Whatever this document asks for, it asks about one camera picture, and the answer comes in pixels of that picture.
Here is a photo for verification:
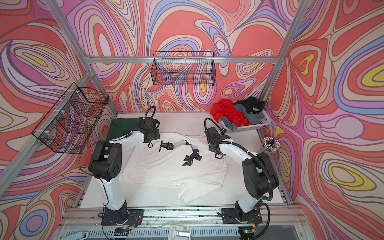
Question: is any cup of pens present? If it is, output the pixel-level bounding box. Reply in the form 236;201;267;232
262;137;281;154

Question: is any red t-shirt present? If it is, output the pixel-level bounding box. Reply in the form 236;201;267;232
210;99;251;127

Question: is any aluminium frame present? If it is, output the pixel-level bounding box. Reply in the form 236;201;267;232
0;0;314;199

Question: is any folded green t-shirt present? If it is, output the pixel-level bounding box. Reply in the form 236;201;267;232
106;117;145;141

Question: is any white plastic laundry basket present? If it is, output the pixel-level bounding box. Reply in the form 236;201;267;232
220;110;271;132

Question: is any back black wire basket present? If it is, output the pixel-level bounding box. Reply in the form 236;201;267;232
151;51;217;86

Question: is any left black wire basket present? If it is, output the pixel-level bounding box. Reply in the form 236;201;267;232
32;83;109;154

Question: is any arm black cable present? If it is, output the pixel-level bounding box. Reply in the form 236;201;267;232
77;105;157;178
203;117;274;240

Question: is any black t-shirt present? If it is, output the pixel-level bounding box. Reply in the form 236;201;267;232
234;97;266;114

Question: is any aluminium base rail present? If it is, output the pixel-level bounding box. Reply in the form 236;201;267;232
52;204;315;240

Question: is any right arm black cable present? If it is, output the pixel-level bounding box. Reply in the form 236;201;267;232
203;117;274;240

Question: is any black wire basket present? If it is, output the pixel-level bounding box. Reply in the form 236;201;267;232
151;51;217;86
32;83;109;154

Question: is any white box on rail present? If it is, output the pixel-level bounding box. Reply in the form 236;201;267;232
168;225;193;240

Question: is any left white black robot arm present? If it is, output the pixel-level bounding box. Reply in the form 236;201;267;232
89;117;160;226

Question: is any white printed t-shirt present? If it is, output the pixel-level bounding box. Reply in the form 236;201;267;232
119;133;228;203

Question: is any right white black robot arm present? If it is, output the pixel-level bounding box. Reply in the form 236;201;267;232
205;127;279;224

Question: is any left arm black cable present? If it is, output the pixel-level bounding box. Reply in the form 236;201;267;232
77;105;157;178

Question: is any grey t-shirt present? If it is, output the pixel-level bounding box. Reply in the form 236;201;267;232
220;105;262;130

